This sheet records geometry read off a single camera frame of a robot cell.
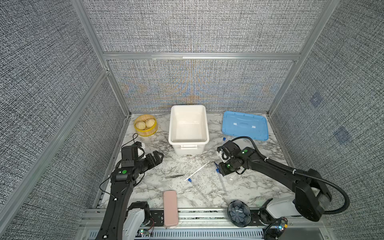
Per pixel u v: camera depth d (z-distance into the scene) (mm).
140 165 627
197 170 899
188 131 1056
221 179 858
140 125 1044
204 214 750
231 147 663
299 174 448
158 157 691
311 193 420
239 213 744
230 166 702
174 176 870
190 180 856
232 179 855
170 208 746
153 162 672
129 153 581
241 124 1135
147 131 1033
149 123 1060
